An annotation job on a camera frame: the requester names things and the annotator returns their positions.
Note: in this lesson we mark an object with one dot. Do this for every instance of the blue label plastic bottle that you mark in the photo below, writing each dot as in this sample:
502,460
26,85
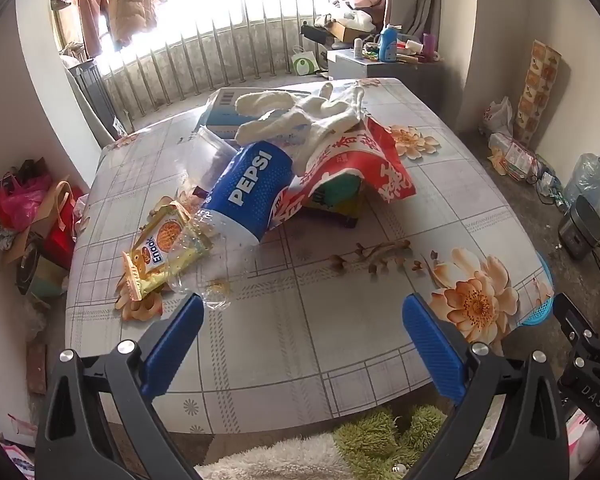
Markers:
245,185

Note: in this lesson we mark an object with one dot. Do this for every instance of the white knit glove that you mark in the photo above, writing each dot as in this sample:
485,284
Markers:
330,120
270,102

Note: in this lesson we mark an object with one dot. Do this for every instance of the hanging pink garment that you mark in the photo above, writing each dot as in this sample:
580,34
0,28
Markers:
90,5

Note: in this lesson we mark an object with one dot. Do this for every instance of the open cardboard box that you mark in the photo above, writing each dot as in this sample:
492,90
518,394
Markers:
347,32

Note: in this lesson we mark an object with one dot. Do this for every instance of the hanging beige jacket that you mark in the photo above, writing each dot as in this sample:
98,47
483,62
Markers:
132,0

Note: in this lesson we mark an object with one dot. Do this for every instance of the small white bottle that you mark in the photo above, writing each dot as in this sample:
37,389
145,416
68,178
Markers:
358,49

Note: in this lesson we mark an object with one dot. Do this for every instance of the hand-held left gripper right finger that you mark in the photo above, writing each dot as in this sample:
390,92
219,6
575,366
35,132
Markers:
432,340

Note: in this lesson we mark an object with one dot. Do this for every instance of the red and white snack bag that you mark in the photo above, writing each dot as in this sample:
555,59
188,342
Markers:
380,160

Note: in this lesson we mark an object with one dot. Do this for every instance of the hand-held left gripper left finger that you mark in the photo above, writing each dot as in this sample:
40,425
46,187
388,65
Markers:
175,345

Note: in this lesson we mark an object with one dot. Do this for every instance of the grey rice cooker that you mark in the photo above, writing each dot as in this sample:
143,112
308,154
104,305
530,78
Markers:
580,227

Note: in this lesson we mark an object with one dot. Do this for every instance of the blue detergent bottle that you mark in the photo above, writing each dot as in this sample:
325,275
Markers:
387,45

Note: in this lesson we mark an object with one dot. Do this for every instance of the green fluffy rug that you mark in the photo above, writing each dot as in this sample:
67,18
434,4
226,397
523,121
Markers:
380,440

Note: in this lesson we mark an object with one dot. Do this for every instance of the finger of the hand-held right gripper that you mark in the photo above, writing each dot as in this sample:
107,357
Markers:
580,332

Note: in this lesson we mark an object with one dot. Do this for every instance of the grey cabinet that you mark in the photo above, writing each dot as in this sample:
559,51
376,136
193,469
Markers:
350,66

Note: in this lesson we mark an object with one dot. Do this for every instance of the blue plastic basket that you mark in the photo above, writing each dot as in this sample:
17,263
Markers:
540,305

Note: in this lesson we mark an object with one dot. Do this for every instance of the metal balcony railing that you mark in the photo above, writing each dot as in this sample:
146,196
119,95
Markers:
220,55

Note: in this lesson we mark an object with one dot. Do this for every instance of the clear plastic bag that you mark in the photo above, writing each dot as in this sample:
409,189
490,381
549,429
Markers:
205,155

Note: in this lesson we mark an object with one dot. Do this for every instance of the pink plastic bag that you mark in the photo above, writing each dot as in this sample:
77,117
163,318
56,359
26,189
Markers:
17,205

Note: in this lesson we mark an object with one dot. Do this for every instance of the purple cup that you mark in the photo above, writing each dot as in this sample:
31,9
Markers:
429,47

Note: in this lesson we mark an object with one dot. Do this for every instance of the yellow snack packet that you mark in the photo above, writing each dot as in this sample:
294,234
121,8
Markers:
162,245

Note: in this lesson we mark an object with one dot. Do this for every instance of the pile of packets on floor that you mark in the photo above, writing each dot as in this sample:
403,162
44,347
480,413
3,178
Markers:
512,157

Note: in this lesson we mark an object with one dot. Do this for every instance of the white paper bag green logo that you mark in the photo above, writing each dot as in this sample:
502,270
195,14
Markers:
305,62

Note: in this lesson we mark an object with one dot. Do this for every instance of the pile of clothes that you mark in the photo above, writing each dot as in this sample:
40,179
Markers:
362,0

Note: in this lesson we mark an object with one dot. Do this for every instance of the white fluffy rug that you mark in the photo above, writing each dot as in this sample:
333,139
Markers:
270,460

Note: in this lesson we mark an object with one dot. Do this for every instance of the clear water jug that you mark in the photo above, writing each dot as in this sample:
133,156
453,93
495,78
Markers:
587,180

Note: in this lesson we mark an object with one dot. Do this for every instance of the white plastic bag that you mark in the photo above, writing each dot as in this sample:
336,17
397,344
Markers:
497,115

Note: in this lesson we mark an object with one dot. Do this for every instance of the light blue cardboard box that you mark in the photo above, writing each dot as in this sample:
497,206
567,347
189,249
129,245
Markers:
220,105

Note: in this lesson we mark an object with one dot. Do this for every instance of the teal paper box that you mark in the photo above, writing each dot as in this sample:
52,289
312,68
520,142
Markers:
47,285

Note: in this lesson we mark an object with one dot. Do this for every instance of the patterned cardboard sheet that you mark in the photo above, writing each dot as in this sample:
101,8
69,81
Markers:
535,90

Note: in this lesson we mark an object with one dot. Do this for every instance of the black chair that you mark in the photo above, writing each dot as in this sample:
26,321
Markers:
312,34

